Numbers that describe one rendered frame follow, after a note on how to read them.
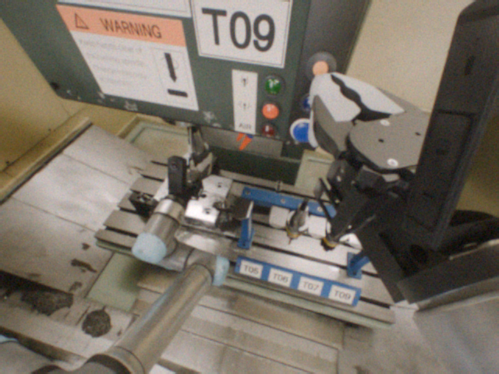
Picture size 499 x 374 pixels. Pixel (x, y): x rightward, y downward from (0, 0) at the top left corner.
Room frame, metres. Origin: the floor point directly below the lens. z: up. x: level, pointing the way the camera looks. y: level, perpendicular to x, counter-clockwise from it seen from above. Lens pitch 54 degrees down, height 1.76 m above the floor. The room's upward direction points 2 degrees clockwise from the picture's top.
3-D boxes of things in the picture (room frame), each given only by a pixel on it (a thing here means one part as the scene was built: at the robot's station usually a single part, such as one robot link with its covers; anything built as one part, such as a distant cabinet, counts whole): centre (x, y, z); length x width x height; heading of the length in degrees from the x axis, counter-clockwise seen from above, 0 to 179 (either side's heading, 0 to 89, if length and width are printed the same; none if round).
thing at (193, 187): (0.39, 0.20, 1.23); 0.12 x 0.08 x 0.09; 167
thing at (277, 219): (0.32, -0.08, 1.21); 0.07 x 0.05 x 0.01; 167
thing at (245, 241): (0.40, 0.02, 1.05); 0.10 x 0.05 x 0.30; 167
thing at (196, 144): (0.51, 0.17, 1.32); 0.04 x 0.04 x 0.07
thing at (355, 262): (0.30, -0.41, 1.05); 0.10 x 0.05 x 0.30; 167
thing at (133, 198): (0.50, 0.44, 0.97); 0.13 x 0.03 x 0.15; 77
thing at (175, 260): (0.23, 0.22, 1.14); 0.11 x 0.08 x 0.11; 72
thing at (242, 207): (0.34, 0.03, 1.21); 0.07 x 0.05 x 0.01; 167
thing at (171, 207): (0.31, 0.22, 1.24); 0.08 x 0.05 x 0.08; 77
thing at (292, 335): (0.08, 0.07, 0.70); 0.90 x 0.30 x 0.16; 77
